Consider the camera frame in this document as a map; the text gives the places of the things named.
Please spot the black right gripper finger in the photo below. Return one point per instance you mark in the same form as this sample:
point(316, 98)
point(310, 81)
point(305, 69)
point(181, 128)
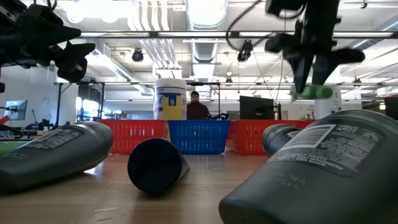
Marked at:
point(300, 68)
point(323, 68)

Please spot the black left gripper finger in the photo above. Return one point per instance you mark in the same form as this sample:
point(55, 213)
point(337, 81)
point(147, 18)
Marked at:
point(73, 63)
point(62, 31)

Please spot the grey toiletry bottle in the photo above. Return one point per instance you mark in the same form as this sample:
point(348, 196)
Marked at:
point(276, 140)
point(311, 186)
point(56, 155)

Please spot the black capped toiletry tube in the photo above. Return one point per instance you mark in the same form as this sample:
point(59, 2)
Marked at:
point(154, 166)

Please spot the black computer monitor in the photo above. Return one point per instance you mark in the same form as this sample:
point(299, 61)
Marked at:
point(255, 109)

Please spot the black ceiling spotlight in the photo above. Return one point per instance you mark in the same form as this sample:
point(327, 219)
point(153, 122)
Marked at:
point(137, 56)

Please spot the black desk equipment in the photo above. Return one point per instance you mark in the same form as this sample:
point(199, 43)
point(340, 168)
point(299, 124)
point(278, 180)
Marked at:
point(38, 124)

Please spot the grey computer monitor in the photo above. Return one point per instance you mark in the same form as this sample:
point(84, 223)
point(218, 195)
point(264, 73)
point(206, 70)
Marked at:
point(17, 109)

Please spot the yellow white wipes canister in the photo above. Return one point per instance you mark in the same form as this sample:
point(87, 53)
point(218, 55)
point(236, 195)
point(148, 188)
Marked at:
point(170, 102)

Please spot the person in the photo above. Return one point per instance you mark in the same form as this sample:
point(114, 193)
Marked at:
point(197, 112)

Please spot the blue plastic basket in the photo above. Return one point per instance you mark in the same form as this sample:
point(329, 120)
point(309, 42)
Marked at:
point(202, 137)

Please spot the black metal rack frame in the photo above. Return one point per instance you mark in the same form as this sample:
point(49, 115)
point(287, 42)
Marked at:
point(58, 105)

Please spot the black overhead camera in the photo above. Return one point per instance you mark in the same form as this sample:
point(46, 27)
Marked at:
point(245, 49)

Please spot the black aluminium rig frame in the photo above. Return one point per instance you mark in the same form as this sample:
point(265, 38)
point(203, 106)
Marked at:
point(233, 34)

